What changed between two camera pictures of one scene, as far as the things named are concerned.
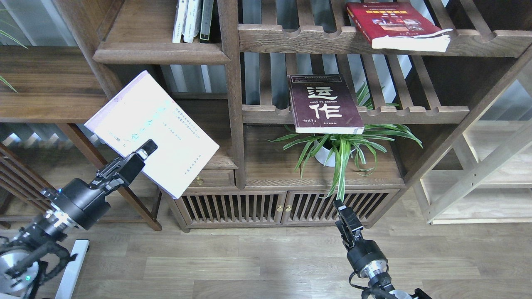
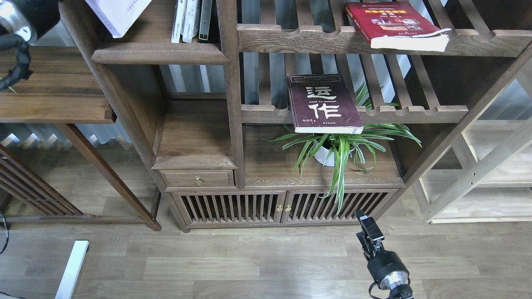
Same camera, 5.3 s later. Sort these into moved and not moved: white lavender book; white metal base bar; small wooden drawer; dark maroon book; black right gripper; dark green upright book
Moved: black right gripper; white lavender book
Not moved: white metal base bar; dark maroon book; dark green upright book; small wooden drawer
